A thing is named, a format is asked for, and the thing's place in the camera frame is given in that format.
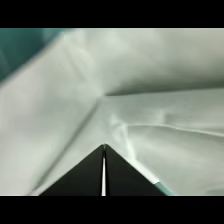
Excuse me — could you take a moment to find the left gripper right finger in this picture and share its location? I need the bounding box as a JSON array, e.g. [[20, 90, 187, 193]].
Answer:
[[103, 144, 167, 197]]

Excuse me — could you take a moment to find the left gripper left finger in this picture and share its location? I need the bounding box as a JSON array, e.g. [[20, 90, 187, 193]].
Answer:
[[39, 144, 105, 197]]

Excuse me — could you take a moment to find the white shirt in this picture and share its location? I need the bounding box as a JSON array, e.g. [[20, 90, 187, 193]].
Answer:
[[0, 28, 224, 197]]

